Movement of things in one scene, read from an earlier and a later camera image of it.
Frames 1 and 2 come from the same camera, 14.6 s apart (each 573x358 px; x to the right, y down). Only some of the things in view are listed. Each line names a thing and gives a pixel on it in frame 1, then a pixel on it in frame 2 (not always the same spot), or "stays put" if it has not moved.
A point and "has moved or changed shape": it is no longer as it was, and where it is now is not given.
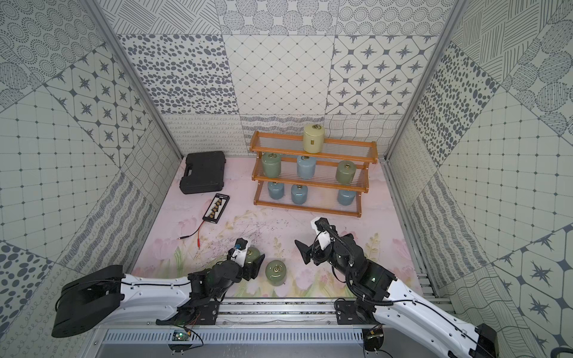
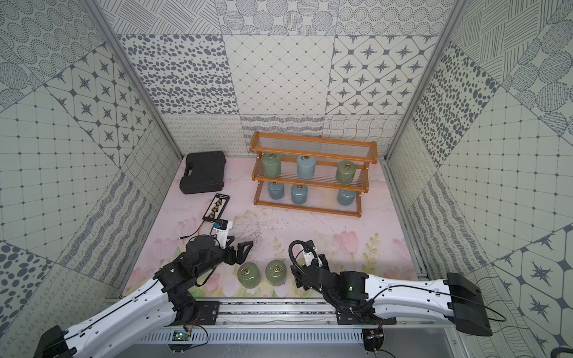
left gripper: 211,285 to 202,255
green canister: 275,272 stays put
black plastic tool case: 207,172 stays put
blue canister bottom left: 276,190 stays put
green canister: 253,255 has moved or changed shape
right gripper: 307,252 to 298,276
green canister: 271,162 stays put
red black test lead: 198,230 stays put
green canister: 345,171 stays put
